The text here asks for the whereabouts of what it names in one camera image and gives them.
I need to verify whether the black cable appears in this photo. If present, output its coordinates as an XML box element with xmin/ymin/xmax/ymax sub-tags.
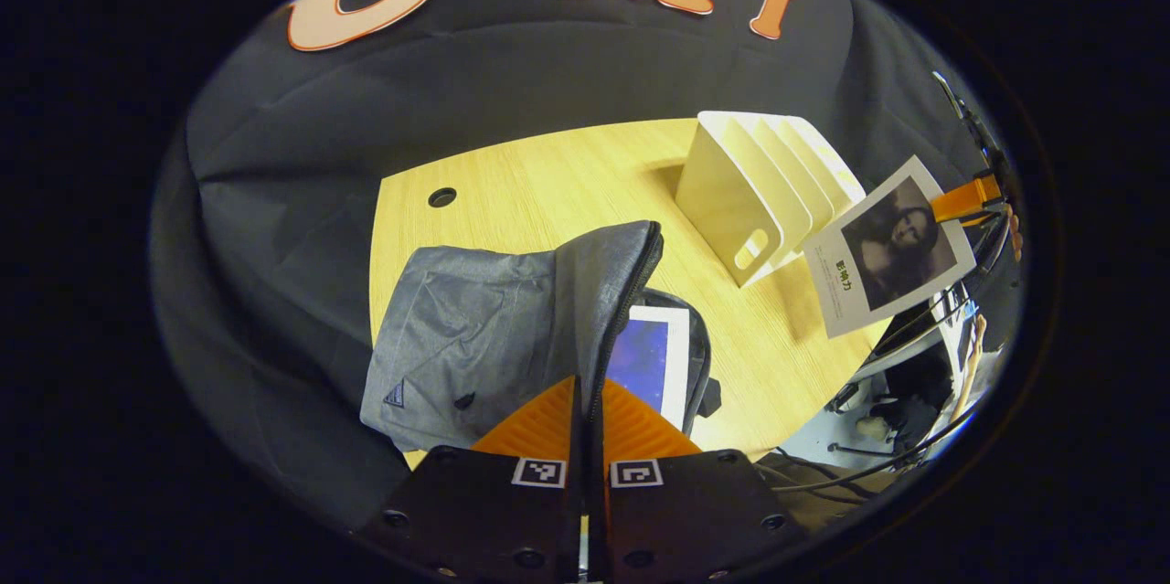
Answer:
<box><xmin>777</xmin><ymin>401</ymin><xmax>974</xmax><ymax>494</ymax></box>

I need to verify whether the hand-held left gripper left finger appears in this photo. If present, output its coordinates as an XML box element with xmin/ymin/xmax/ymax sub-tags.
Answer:
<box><xmin>356</xmin><ymin>376</ymin><xmax>586</xmax><ymax>583</ymax></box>

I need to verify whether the white bookshelf rack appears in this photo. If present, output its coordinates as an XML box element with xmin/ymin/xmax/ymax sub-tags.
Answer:
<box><xmin>675</xmin><ymin>111</ymin><xmax>867</xmax><ymax>289</ymax></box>

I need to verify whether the blue cover book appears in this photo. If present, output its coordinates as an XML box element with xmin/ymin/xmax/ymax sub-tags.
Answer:
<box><xmin>605</xmin><ymin>306</ymin><xmax>692</xmax><ymax>431</ymax></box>

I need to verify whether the grey schoolbag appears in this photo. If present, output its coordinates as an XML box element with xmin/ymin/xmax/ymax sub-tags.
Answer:
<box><xmin>359</xmin><ymin>220</ymin><xmax>723</xmax><ymax>455</ymax></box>

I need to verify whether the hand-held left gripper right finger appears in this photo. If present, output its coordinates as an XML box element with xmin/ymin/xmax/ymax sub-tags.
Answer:
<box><xmin>585</xmin><ymin>378</ymin><xmax>807</xmax><ymax>583</ymax></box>

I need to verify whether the white portrait cover book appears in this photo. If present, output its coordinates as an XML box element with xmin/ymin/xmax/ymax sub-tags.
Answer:
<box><xmin>803</xmin><ymin>156</ymin><xmax>977</xmax><ymax>340</ymax></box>

